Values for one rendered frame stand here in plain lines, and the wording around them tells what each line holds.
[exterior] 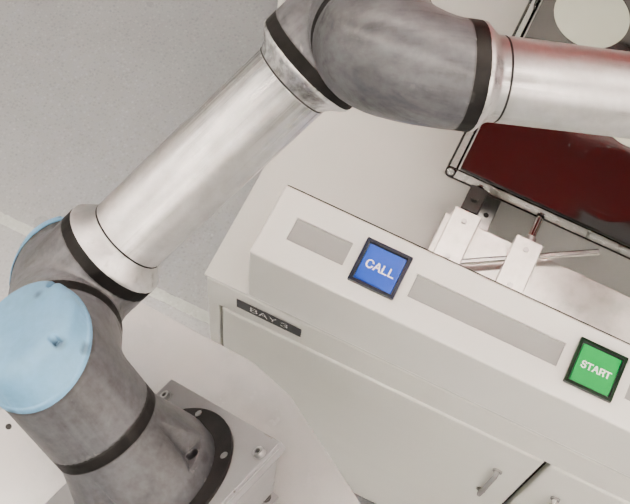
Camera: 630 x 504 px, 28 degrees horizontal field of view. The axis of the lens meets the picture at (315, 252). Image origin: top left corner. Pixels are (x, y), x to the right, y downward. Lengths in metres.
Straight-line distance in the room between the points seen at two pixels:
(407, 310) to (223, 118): 0.34
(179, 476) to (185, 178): 0.28
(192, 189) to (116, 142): 1.34
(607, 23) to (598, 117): 0.59
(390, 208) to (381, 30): 0.57
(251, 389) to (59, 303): 0.40
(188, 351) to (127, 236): 0.31
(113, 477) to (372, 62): 0.46
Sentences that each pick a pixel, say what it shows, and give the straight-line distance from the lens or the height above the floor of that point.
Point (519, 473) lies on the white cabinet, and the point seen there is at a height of 0.64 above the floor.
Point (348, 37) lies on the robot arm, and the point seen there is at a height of 1.36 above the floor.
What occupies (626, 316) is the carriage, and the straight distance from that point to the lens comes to 1.53.
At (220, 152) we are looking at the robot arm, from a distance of 1.19.
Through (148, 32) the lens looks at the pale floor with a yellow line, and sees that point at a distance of 2.67.
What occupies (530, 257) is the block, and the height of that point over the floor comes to 0.91.
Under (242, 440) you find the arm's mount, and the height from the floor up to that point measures 1.04.
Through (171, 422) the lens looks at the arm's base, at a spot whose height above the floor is 1.07.
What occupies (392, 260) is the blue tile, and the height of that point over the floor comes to 0.96.
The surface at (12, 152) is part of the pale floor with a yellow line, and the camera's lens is 2.57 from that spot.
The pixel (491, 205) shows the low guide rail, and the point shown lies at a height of 0.85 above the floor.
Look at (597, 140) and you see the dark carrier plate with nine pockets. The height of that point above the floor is 0.90.
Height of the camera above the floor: 2.26
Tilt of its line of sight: 68 degrees down
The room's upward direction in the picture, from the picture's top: 9 degrees clockwise
